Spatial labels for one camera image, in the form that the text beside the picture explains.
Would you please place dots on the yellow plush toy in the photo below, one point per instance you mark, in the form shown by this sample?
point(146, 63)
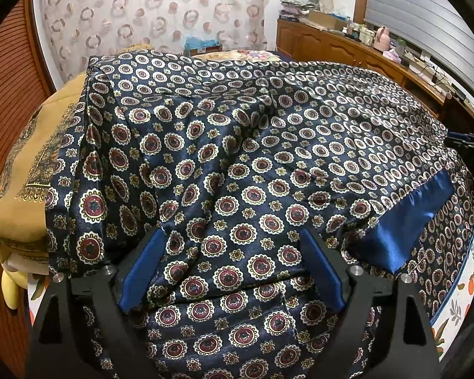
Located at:
point(12, 288)

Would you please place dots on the floral blanket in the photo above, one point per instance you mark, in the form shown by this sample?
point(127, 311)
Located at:
point(252, 55)

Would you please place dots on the golden patterned folded cloth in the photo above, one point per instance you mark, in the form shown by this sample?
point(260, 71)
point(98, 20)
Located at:
point(27, 166)

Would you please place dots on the grey window blind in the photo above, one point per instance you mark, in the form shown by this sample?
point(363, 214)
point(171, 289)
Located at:
point(426, 15)

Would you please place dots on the wooden louvered wardrobe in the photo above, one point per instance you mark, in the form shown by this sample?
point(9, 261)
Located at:
point(15, 67)

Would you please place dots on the pink thermos jug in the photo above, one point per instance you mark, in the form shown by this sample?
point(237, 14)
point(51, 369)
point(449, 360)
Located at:
point(382, 39)

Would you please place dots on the cream folded cloth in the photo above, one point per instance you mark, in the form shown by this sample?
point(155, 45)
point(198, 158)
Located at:
point(21, 262)

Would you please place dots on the long wooden cabinet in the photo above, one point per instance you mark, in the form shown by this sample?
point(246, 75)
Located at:
point(331, 47)

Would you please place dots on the orange fruit print bed sheet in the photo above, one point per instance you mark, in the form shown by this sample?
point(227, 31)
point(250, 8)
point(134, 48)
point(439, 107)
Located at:
point(458, 308)

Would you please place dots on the blue cloth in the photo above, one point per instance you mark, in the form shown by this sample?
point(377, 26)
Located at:
point(200, 42)

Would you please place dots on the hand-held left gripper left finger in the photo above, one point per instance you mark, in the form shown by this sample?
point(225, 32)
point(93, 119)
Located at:
point(142, 272)

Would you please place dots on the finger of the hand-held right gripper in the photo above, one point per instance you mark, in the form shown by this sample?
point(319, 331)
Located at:
point(468, 142)

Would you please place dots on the green bottle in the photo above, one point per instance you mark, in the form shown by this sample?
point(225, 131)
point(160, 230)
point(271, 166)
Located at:
point(401, 46)

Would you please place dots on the open cardboard box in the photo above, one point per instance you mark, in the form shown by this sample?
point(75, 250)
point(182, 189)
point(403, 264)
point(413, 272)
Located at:
point(320, 17)

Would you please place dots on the pink tissue box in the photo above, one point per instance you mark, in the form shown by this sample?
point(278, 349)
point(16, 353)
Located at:
point(392, 55)

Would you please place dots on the navy circle-patterned satin garment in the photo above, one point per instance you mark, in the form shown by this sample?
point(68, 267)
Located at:
point(237, 166)

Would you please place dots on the brown cardboard box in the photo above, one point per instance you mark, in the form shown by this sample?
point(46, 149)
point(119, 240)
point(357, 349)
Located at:
point(205, 51)

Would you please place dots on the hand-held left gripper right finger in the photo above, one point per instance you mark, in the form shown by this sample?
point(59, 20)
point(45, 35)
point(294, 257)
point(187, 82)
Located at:
point(324, 272)

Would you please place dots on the stack of folded clothes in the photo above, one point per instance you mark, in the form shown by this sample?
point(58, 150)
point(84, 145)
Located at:
point(294, 8)

